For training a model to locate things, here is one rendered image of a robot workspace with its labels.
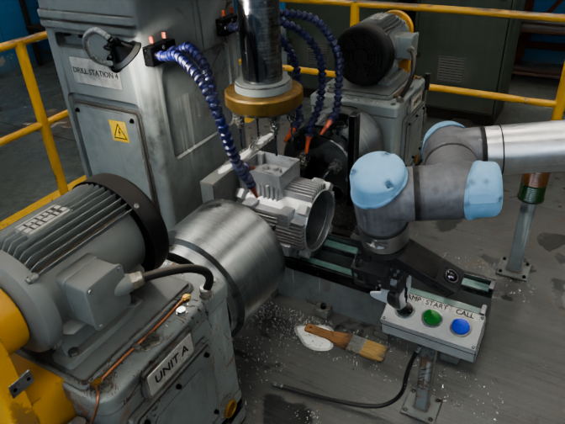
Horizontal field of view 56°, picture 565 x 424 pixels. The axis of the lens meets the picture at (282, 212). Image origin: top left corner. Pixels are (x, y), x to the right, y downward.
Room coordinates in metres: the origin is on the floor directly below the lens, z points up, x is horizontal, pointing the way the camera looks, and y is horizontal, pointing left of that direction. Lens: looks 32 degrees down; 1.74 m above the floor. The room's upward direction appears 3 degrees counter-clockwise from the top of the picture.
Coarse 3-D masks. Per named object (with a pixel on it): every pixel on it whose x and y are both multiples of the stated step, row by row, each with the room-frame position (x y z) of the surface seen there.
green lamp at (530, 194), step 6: (522, 186) 1.13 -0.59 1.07; (528, 186) 1.11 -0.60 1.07; (546, 186) 1.11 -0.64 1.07; (522, 192) 1.12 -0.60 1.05; (528, 192) 1.11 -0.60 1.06; (534, 192) 1.10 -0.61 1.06; (540, 192) 1.10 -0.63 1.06; (522, 198) 1.12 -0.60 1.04; (528, 198) 1.11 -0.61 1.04; (534, 198) 1.10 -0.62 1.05; (540, 198) 1.10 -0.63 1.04
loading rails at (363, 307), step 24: (336, 240) 1.15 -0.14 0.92; (288, 264) 1.07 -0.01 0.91; (312, 264) 1.04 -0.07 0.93; (336, 264) 1.11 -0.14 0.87; (288, 288) 1.07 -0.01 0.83; (312, 288) 1.04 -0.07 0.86; (336, 288) 1.00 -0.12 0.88; (360, 288) 0.97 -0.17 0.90; (480, 288) 0.93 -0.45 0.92; (336, 312) 1.00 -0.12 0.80; (360, 312) 0.97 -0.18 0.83; (480, 312) 0.84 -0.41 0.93; (384, 336) 0.90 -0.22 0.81; (456, 360) 0.81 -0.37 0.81
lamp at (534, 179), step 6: (522, 174) 1.14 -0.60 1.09; (528, 174) 1.12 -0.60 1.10; (534, 174) 1.11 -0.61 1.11; (540, 174) 1.10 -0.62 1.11; (546, 174) 1.10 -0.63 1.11; (522, 180) 1.13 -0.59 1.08; (528, 180) 1.12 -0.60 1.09; (534, 180) 1.11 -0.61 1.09; (540, 180) 1.10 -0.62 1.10; (546, 180) 1.11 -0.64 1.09; (534, 186) 1.11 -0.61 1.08; (540, 186) 1.10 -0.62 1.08
